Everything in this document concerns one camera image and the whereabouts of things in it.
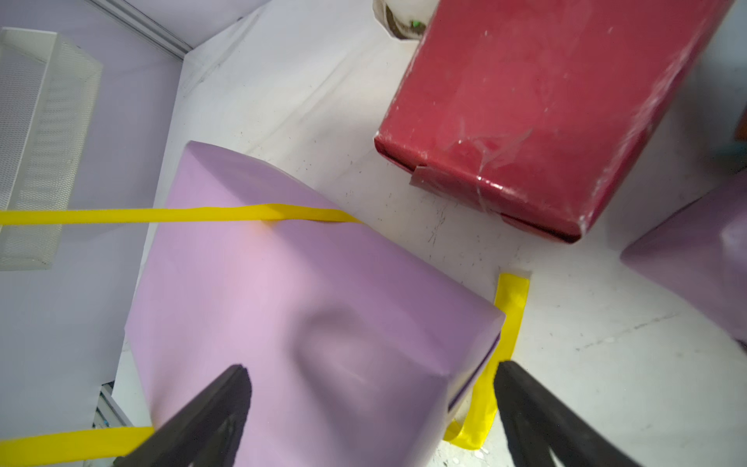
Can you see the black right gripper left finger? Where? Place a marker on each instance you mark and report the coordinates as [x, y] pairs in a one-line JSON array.
[[206, 432]]

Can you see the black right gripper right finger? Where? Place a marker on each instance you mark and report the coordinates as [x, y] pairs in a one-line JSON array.
[[542, 431]]

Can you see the yellow satin ribbon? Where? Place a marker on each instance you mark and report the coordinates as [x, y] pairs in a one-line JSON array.
[[470, 434]]

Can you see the large purple gift box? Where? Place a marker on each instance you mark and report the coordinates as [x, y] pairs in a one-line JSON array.
[[359, 353]]

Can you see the small purple gift box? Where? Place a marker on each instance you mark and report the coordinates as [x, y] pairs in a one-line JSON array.
[[699, 254]]

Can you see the red gift box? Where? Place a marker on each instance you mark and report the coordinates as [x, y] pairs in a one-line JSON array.
[[536, 111]]

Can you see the brown satin ribbon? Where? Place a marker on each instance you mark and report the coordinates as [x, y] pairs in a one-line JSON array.
[[741, 128]]

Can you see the white mesh two-tier shelf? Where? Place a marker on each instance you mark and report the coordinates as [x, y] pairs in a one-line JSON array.
[[49, 88]]

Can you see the white plant pot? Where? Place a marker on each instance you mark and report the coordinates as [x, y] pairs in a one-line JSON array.
[[405, 19]]

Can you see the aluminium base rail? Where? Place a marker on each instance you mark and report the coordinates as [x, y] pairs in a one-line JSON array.
[[108, 414]]

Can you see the aluminium frame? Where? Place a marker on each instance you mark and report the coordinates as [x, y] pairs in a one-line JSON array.
[[135, 20]]

